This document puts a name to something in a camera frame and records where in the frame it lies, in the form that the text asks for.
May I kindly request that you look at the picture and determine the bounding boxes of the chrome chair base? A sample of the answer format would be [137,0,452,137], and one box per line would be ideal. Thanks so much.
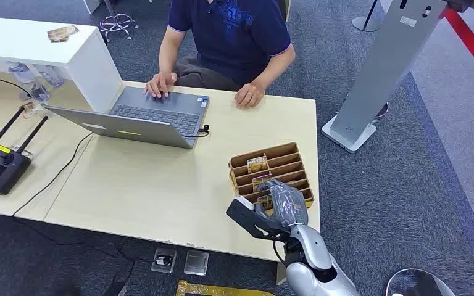
[98,0,139,43]

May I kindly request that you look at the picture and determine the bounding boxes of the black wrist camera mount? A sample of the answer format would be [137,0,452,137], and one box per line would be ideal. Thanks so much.
[225,195,293,242]

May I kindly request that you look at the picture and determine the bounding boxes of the grey kiosk stand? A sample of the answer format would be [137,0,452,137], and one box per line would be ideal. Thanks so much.
[322,0,451,154]

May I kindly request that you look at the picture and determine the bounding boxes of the stack of gold cards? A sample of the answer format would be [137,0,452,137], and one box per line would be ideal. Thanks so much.
[47,25,80,43]

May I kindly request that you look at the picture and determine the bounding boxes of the grey laptop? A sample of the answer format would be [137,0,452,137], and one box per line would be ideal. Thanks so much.
[44,86,211,150]

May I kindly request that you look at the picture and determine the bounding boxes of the black floor cable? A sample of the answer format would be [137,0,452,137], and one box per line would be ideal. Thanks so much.
[14,216,157,296]

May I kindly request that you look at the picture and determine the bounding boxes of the long black desk cable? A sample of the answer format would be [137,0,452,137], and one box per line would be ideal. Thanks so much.
[11,131,95,218]

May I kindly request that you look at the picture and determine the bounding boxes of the floor socket box with plug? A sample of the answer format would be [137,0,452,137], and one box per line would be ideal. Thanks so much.
[151,247,178,274]

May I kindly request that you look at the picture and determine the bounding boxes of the yellow flat object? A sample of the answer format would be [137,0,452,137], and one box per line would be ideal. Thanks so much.
[175,279,278,296]

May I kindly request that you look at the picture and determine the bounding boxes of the clear plastic water bottle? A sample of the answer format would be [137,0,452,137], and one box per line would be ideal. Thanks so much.
[7,61,52,103]
[35,64,65,88]

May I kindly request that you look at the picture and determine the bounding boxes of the round grey stanchion base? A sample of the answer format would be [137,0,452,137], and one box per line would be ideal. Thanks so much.
[351,0,386,33]

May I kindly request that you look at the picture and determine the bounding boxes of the grey floor socket plate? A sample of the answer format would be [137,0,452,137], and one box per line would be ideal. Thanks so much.
[183,250,210,277]

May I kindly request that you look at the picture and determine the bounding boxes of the black cable with plug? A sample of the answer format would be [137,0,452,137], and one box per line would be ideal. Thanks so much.
[0,67,33,97]

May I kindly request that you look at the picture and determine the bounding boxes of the round grey-rimmed robot part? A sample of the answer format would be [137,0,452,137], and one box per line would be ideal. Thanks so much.
[385,268,457,296]

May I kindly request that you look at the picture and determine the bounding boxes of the person's left hand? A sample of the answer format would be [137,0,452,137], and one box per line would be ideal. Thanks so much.
[233,81,266,110]

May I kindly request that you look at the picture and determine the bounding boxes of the pale desk leg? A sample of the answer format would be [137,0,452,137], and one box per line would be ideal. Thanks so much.
[276,261,288,286]

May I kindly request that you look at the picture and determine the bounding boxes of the white desk shelf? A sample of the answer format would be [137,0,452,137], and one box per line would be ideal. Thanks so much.
[0,15,123,113]

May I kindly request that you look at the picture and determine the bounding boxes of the red barrier belt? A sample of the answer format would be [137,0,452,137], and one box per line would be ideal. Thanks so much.
[440,8,474,91]

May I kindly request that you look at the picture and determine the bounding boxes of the person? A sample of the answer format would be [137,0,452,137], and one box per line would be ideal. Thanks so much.
[143,0,297,110]

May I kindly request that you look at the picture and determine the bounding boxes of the black laptop plug cable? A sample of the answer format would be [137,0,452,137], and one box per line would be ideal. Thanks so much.
[181,124,211,139]

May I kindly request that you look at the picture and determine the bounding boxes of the person's right hand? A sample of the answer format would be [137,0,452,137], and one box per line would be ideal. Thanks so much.
[143,72,178,100]

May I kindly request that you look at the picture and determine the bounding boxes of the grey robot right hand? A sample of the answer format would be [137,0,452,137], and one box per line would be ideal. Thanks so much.
[256,179,309,228]

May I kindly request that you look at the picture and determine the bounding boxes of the wooden slotted card holder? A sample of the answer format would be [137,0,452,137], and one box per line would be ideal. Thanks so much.
[228,142,315,212]

